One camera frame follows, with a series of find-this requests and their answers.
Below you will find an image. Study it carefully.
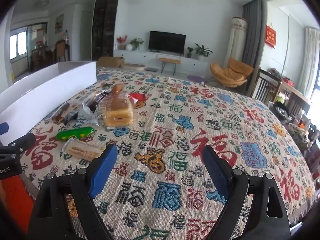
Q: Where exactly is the black television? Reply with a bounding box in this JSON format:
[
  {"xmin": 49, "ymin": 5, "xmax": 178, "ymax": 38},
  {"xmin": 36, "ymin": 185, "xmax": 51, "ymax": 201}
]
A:
[{"xmin": 148, "ymin": 31, "xmax": 187, "ymax": 54}]

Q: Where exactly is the wooden bench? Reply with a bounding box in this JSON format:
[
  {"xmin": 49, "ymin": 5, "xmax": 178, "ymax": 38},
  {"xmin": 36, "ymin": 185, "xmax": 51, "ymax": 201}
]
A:
[{"xmin": 157, "ymin": 57, "xmax": 181, "ymax": 74}]

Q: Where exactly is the dark chocolate bar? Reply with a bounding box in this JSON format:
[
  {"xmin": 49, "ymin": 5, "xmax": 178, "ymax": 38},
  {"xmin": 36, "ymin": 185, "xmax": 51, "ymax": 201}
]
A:
[{"xmin": 86, "ymin": 92, "xmax": 110, "ymax": 112}]

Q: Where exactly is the grey curtain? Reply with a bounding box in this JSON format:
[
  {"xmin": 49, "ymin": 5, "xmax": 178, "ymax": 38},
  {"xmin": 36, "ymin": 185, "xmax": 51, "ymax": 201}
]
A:
[{"xmin": 241, "ymin": 0, "xmax": 264, "ymax": 68}]

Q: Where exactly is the red snack packet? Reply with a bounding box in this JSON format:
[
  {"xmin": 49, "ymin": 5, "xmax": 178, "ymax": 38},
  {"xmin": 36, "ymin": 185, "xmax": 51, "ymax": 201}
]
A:
[{"xmin": 127, "ymin": 92, "xmax": 147, "ymax": 109}]

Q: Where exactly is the silver snack packet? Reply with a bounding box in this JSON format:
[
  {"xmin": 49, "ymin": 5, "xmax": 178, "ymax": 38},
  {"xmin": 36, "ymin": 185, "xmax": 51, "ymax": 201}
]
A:
[{"xmin": 76, "ymin": 102, "xmax": 100, "ymax": 127}]

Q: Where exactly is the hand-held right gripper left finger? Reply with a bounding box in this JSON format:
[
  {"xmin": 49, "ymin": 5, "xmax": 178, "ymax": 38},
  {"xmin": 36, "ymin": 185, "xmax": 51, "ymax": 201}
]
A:
[{"xmin": 27, "ymin": 144, "xmax": 118, "ymax": 240}]

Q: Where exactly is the covered standing air conditioner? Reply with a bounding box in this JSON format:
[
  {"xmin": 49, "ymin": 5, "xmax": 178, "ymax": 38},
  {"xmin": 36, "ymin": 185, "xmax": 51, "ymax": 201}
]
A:
[{"xmin": 223, "ymin": 16, "xmax": 248, "ymax": 68}]

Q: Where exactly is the dark wooden chair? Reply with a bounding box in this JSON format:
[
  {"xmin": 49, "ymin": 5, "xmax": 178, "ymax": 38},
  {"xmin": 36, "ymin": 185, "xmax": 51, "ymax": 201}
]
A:
[{"xmin": 250, "ymin": 68, "xmax": 283, "ymax": 105}]

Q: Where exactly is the window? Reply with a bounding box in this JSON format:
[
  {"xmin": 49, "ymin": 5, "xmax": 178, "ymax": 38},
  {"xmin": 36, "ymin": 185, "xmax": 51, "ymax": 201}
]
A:
[{"xmin": 9, "ymin": 31, "xmax": 27, "ymax": 58}]

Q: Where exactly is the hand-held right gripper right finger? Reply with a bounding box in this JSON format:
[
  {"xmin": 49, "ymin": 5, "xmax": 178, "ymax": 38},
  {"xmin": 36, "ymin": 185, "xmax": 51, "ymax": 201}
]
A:
[{"xmin": 202, "ymin": 144, "xmax": 292, "ymax": 240}]

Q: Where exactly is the printed blanket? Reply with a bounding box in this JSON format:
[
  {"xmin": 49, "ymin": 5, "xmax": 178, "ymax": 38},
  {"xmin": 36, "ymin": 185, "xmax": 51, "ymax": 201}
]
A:
[{"xmin": 19, "ymin": 66, "xmax": 317, "ymax": 240}]

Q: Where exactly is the white sheer curtain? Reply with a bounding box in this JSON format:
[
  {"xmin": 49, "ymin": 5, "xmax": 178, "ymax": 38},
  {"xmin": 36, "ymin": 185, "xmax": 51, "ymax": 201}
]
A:
[{"xmin": 304, "ymin": 27, "xmax": 320, "ymax": 90}]

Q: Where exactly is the wooden dining chair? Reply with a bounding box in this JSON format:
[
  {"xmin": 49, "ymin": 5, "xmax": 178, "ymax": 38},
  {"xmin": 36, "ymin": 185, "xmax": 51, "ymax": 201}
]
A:
[{"xmin": 55, "ymin": 40, "xmax": 70, "ymax": 63}]

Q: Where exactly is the red wall hanging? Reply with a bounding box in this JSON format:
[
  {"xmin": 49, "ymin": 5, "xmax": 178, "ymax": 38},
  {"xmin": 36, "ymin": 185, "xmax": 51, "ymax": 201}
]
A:
[{"xmin": 265, "ymin": 24, "xmax": 277, "ymax": 48}]

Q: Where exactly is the small dark snack packet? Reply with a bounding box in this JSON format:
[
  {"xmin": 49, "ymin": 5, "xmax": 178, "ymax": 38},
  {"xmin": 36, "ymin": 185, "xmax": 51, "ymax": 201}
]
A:
[{"xmin": 64, "ymin": 111, "xmax": 79, "ymax": 125}]

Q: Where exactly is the beige wafer packet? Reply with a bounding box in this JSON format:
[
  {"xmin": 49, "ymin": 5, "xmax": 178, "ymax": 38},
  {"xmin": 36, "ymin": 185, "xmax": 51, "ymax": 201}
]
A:
[{"xmin": 61, "ymin": 139, "xmax": 107, "ymax": 162}]

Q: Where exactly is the orange cloth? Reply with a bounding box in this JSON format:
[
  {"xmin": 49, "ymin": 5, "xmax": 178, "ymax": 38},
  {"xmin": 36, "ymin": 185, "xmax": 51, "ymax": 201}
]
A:
[{"xmin": 0, "ymin": 174, "xmax": 34, "ymax": 233}]

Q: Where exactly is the green snack packet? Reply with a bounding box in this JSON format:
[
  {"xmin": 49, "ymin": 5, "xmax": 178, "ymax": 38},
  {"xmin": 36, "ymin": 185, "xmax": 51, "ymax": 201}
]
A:
[{"xmin": 55, "ymin": 127, "xmax": 96, "ymax": 142}]

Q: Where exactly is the packaged orange sausage bun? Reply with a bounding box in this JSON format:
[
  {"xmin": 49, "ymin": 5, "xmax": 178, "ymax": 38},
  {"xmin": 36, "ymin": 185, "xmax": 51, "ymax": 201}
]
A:
[{"xmin": 109, "ymin": 83, "xmax": 125, "ymax": 98}]

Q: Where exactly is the brown sausage snack stick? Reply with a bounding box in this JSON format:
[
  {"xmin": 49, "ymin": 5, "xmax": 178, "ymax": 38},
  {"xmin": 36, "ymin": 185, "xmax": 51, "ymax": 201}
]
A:
[{"xmin": 51, "ymin": 102, "xmax": 70, "ymax": 124}]

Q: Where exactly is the dining table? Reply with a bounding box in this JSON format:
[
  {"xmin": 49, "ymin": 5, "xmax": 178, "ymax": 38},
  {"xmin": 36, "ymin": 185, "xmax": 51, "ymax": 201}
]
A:
[{"xmin": 31, "ymin": 44, "xmax": 57, "ymax": 70}]

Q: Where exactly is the large potted plant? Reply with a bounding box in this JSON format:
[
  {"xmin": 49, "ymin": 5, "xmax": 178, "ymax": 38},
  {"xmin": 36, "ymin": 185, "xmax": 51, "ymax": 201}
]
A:
[{"xmin": 194, "ymin": 44, "xmax": 213, "ymax": 61}]

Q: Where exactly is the beige floor cushion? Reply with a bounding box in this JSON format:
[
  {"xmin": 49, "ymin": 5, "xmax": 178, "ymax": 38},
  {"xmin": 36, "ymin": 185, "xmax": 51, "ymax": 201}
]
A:
[{"xmin": 121, "ymin": 63, "xmax": 146, "ymax": 71}]

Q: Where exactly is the sliced bread packet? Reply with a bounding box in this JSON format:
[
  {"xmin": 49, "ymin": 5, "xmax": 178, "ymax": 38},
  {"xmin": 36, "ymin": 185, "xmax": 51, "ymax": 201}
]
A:
[{"xmin": 103, "ymin": 94, "xmax": 133, "ymax": 130}]

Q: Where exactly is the red flower arrangement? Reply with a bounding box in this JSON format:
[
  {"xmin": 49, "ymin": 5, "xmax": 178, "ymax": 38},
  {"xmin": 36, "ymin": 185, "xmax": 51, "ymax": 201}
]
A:
[{"xmin": 116, "ymin": 35, "xmax": 128, "ymax": 50}]

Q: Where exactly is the tall dark cabinet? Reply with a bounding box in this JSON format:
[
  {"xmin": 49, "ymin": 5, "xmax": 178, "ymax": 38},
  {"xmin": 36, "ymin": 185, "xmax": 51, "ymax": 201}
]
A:
[{"xmin": 91, "ymin": 0, "xmax": 121, "ymax": 62}]

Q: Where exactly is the clear green-trimmed packet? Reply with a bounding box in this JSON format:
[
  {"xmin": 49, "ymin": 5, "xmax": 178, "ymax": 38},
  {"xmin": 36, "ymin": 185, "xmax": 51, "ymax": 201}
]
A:
[{"xmin": 96, "ymin": 82, "xmax": 113, "ymax": 97}]

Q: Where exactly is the orange lounge chair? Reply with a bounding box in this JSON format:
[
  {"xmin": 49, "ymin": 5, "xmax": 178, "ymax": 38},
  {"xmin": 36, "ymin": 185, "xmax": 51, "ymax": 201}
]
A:
[{"xmin": 210, "ymin": 57, "xmax": 254, "ymax": 88}]

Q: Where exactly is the cardboard box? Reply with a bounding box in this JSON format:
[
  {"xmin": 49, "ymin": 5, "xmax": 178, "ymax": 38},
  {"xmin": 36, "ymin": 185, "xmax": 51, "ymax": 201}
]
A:
[{"xmin": 98, "ymin": 56, "xmax": 125, "ymax": 68}]

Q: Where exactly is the white television cabinet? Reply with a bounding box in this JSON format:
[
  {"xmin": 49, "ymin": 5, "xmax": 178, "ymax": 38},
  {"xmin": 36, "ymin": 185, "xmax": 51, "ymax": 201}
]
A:
[{"xmin": 114, "ymin": 50, "xmax": 209, "ymax": 77}]

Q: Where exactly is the long white box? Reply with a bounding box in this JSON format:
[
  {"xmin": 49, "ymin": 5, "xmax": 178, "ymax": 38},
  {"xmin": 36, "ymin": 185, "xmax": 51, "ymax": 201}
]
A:
[{"xmin": 0, "ymin": 60, "xmax": 97, "ymax": 146}]

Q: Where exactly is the wall painting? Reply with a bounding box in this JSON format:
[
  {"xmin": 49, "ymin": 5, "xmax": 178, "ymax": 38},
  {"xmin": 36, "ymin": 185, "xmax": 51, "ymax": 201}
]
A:
[{"xmin": 54, "ymin": 14, "xmax": 64, "ymax": 34}]

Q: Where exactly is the plant in glass vase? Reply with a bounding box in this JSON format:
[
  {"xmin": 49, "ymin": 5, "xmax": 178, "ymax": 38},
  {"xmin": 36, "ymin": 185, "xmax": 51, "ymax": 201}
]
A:
[{"xmin": 130, "ymin": 37, "xmax": 145, "ymax": 51}]

